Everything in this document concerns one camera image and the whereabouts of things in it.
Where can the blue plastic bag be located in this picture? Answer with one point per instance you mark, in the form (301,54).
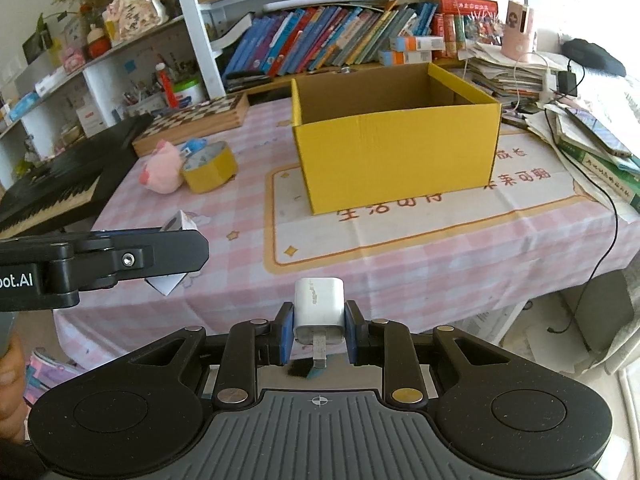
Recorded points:
(192,146)

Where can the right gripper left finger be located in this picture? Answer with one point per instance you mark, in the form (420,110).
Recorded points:
(248,346)

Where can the pink plush pig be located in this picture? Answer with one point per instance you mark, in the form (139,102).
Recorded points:
(161,174)

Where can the small white red box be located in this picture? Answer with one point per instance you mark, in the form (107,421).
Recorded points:
(183,250)

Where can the pink checkered tablecloth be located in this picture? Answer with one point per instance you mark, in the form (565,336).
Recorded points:
(422,261)

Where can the stack of papers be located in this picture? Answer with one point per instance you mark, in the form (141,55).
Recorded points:
(527,86)

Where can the wooden chess board box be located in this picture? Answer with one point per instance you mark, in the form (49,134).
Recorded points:
(198,121)

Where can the orange white medicine box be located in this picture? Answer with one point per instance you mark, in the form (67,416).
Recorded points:
(417,44)

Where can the black electric keyboard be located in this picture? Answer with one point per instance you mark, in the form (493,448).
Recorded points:
(74,186)

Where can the white green lid jar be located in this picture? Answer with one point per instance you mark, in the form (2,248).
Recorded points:
(189,92)

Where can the white charger plug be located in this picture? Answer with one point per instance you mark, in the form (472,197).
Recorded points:
(319,306)

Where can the yellow tape roll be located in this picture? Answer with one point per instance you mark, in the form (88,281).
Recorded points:
(209,168)

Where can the black power adapter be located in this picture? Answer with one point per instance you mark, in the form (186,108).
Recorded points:
(566,83)

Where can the yellow cardboard box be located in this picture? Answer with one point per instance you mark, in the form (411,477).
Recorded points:
(375,136)

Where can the pink phone holder cup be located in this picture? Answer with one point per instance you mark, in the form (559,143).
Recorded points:
(518,32)

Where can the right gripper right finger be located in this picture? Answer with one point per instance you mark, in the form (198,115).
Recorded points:
(389,346)

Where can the row of leaning books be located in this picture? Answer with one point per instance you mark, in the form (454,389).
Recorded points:
(308,38)

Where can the person's left hand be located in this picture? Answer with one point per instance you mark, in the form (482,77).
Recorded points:
(13,408)

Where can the pink paper house ornament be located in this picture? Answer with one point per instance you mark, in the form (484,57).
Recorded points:
(129,19)

